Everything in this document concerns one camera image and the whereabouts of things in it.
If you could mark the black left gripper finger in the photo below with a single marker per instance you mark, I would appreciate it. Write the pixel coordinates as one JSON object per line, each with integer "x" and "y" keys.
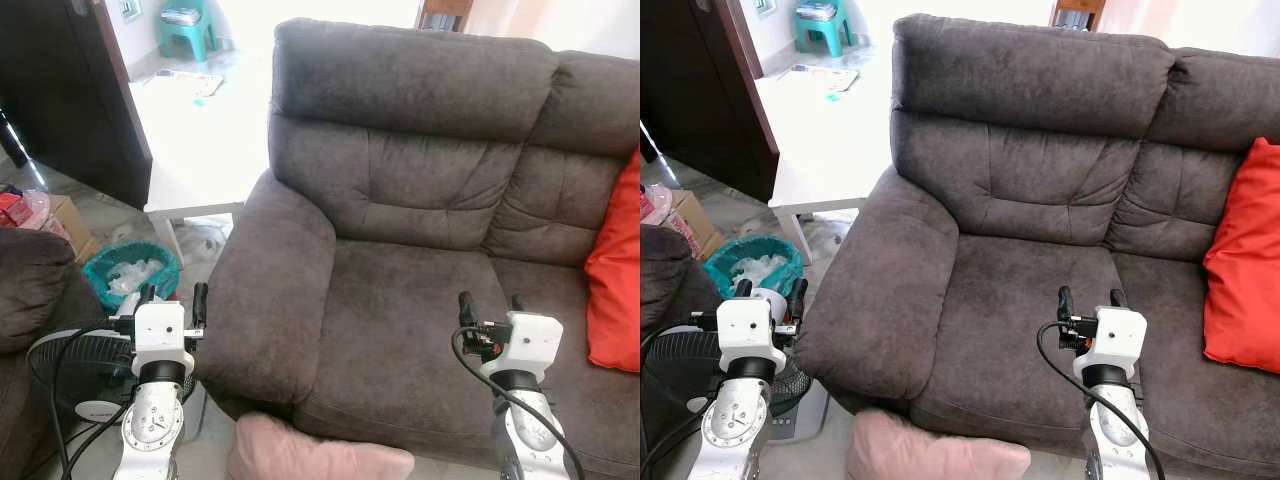
{"x": 797, "y": 300}
{"x": 148, "y": 295}
{"x": 200, "y": 305}
{"x": 745, "y": 290}

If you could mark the pink pillow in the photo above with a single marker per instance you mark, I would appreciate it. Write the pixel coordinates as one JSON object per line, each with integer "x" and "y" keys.
{"x": 920, "y": 455}
{"x": 300, "y": 455}

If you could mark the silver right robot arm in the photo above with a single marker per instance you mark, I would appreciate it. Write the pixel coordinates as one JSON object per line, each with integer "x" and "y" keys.
{"x": 525, "y": 430}
{"x": 1115, "y": 430}

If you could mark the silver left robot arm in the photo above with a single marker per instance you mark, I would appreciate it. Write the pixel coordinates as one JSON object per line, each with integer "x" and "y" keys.
{"x": 150, "y": 430}
{"x": 735, "y": 425}

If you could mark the grey suede sofa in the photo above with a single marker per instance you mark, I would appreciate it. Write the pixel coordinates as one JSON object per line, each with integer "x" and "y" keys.
{"x": 1020, "y": 270}
{"x": 400, "y": 280}

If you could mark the teal waste bin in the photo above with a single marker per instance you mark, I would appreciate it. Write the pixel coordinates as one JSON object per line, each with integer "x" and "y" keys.
{"x": 722, "y": 262}
{"x": 100, "y": 268}

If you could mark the black and white fan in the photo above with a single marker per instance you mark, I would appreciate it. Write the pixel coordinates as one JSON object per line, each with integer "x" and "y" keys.
{"x": 680, "y": 375}
{"x": 85, "y": 375}

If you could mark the grey suede armchair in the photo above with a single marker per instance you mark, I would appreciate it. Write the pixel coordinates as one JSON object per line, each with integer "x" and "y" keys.
{"x": 665, "y": 270}
{"x": 30, "y": 280}

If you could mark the brown cardboard box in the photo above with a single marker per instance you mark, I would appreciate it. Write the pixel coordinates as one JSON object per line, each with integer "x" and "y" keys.
{"x": 70, "y": 225}
{"x": 695, "y": 215}

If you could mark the red cushion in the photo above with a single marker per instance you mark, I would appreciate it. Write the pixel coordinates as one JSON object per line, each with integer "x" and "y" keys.
{"x": 1248, "y": 270}
{"x": 618, "y": 290}

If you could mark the white side table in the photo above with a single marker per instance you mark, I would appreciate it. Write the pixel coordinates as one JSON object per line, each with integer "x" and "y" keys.
{"x": 200, "y": 160}
{"x": 820, "y": 160}

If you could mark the dark wooden door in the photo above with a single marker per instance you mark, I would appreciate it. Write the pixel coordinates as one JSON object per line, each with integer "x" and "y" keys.
{"x": 700, "y": 80}
{"x": 70, "y": 90}

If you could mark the printed paper sheet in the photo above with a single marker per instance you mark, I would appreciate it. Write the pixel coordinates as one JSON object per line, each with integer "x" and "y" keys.
{"x": 822, "y": 78}
{"x": 190, "y": 82}

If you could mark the teal plastic stool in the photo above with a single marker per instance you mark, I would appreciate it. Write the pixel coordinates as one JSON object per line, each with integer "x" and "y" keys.
{"x": 190, "y": 30}
{"x": 825, "y": 28}

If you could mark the brown wooden chair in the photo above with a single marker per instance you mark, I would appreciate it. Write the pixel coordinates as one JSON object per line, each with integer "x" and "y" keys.
{"x": 1078, "y": 12}
{"x": 445, "y": 12}

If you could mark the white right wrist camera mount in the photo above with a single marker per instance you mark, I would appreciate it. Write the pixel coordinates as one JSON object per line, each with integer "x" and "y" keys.
{"x": 530, "y": 345}
{"x": 1118, "y": 340}

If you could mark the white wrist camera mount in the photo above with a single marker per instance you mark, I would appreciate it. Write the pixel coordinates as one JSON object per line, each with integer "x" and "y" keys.
{"x": 750, "y": 330}
{"x": 162, "y": 335}
{"x": 530, "y": 345}
{"x": 1118, "y": 340}

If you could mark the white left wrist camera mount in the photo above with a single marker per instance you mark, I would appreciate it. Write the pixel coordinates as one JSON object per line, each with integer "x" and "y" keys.
{"x": 750, "y": 330}
{"x": 162, "y": 335}

